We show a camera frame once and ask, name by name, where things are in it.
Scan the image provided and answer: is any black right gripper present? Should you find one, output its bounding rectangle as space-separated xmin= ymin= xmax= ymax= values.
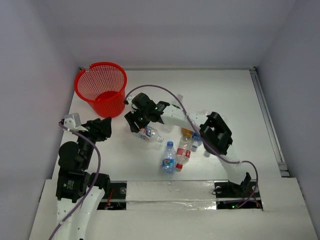
xmin=124 ymin=107 xmax=150 ymax=133

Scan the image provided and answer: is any clear bottle white label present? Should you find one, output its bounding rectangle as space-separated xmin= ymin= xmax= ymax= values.
xmin=137 ymin=125 xmax=164 ymax=143

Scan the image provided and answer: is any blue cap water bottle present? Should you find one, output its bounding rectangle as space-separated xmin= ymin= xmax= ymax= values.
xmin=161 ymin=141 xmax=176 ymax=174

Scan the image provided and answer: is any orange juice bottle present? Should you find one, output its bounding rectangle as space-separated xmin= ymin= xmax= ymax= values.
xmin=181 ymin=127 xmax=194 ymax=138

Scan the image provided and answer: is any red label clear bottle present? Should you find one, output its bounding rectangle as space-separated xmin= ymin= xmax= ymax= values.
xmin=175 ymin=134 xmax=192 ymax=172

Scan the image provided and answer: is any blue label white-cap bottle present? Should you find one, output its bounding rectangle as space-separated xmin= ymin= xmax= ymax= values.
xmin=191 ymin=132 xmax=202 ymax=152

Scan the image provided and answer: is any clear unlabelled bottle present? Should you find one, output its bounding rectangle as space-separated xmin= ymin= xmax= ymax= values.
xmin=198 ymin=108 xmax=213 ymax=158

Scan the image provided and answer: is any green label clear bottle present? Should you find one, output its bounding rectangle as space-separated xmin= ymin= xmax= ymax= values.
xmin=161 ymin=93 xmax=184 ymax=133

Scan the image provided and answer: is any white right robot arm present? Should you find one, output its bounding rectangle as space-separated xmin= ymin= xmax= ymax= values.
xmin=124 ymin=93 xmax=258 ymax=196

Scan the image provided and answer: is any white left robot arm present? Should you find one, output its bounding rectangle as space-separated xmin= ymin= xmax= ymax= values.
xmin=49 ymin=113 xmax=112 ymax=240

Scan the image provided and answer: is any red mesh plastic basket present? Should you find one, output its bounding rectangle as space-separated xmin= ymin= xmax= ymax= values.
xmin=74 ymin=62 xmax=128 ymax=118

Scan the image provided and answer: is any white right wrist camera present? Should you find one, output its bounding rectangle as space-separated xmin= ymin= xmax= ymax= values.
xmin=124 ymin=95 xmax=135 ymax=105

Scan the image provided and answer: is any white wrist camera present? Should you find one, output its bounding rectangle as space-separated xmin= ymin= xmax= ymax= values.
xmin=60 ymin=113 xmax=82 ymax=131
xmin=124 ymin=95 xmax=135 ymax=105

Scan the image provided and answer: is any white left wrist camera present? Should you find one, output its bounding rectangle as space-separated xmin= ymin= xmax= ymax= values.
xmin=60 ymin=113 xmax=82 ymax=131

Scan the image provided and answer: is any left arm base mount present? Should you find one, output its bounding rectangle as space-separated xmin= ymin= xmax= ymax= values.
xmin=97 ymin=181 xmax=127 ymax=211

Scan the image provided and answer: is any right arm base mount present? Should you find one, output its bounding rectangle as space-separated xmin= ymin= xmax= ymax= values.
xmin=211 ymin=181 xmax=263 ymax=210

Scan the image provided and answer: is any aluminium rail right edge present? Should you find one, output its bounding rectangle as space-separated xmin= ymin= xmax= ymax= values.
xmin=249 ymin=67 xmax=291 ymax=178

